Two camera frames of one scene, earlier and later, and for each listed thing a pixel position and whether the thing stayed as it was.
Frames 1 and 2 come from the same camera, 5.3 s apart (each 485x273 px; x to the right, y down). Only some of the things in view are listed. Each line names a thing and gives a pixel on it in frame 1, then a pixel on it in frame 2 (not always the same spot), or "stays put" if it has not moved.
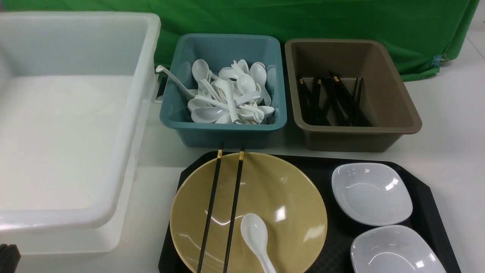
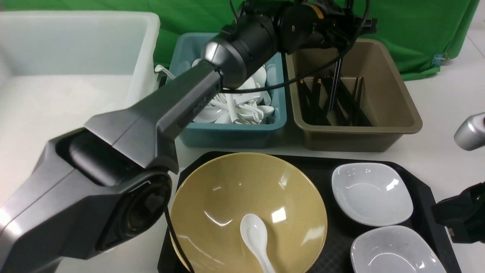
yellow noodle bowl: [291, 204] stays put
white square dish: [395, 249] stays put
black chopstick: [234, 209] → [335, 83]
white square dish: [374, 192] stays put
